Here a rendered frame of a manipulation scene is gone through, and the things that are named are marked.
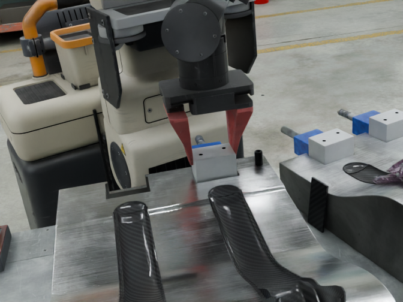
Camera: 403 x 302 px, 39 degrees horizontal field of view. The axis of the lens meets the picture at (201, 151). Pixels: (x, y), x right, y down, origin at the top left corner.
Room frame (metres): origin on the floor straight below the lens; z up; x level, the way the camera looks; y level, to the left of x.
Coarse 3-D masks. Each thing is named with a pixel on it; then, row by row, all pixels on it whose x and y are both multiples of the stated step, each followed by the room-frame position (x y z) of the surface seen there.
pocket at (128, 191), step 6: (108, 186) 0.62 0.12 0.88; (138, 186) 0.63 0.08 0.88; (144, 186) 0.62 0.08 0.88; (108, 192) 0.61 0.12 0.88; (114, 192) 0.62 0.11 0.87; (120, 192) 0.62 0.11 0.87; (126, 192) 0.62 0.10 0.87; (132, 192) 0.62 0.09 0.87; (138, 192) 0.62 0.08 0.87; (108, 198) 0.61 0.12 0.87
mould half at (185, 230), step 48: (96, 192) 0.59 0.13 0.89; (144, 192) 0.58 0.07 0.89; (192, 192) 0.57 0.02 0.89; (96, 240) 0.50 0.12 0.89; (192, 240) 0.48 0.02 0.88; (288, 240) 0.46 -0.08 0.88; (96, 288) 0.42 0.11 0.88; (192, 288) 0.39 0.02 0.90; (240, 288) 0.36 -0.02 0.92; (384, 288) 0.32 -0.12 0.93
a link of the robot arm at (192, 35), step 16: (176, 0) 0.57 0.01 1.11; (192, 0) 0.53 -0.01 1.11; (208, 0) 0.53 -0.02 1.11; (224, 0) 0.54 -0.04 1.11; (240, 0) 0.60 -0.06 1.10; (176, 16) 0.53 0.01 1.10; (192, 16) 0.53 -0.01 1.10; (208, 16) 0.53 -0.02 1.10; (176, 32) 0.53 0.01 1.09; (192, 32) 0.53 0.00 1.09; (208, 32) 0.53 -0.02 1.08; (176, 48) 0.53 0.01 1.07; (192, 48) 0.53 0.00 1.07; (208, 48) 0.53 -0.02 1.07
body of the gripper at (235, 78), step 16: (224, 48) 0.61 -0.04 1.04; (192, 64) 0.60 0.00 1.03; (208, 64) 0.60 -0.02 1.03; (224, 64) 0.61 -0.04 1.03; (176, 80) 0.64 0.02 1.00; (192, 80) 0.60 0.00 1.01; (208, 80) 0.59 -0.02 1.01; (224, 80) 0.61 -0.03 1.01; (240, 80) 0.62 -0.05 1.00; (176, 96) 0.59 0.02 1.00; (192, 96) 0.59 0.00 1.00
